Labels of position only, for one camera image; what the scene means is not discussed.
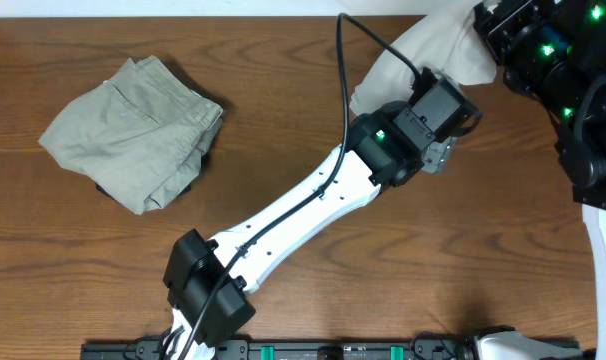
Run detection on white t-shirt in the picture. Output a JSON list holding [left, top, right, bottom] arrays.
[[349, 0, 497, 115]]

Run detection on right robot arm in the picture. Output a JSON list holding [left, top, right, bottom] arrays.
[[473, 0, 606, 359]]

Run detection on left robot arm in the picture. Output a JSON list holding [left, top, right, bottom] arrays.
[[159, 71, 481, 359]]

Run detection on folded khaki shorts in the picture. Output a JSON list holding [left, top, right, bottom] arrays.
[[39, 56, 224, 215]]

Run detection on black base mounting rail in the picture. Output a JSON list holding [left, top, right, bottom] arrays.
[[80, 327, 583, 360]]

